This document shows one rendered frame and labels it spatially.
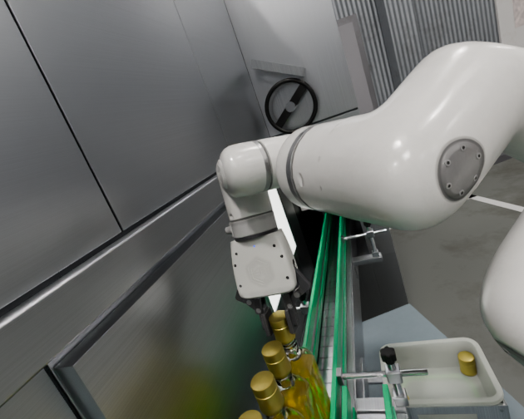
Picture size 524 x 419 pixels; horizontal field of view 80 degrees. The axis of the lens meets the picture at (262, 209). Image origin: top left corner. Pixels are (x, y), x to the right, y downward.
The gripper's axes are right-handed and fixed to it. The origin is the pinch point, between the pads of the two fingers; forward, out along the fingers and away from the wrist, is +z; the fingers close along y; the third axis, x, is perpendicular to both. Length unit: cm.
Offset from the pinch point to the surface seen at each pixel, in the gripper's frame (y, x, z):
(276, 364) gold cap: 0.4, -6.9, 3.7
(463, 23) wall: 157, 371, -155
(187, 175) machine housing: -15.1, 8.8, -29.6
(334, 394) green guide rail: 3.7, 7.6, 18.6
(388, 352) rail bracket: 14.9, 10.9, 13.1
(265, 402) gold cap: -0.1, -12.4, 5.7
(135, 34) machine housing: -15, 4, -58
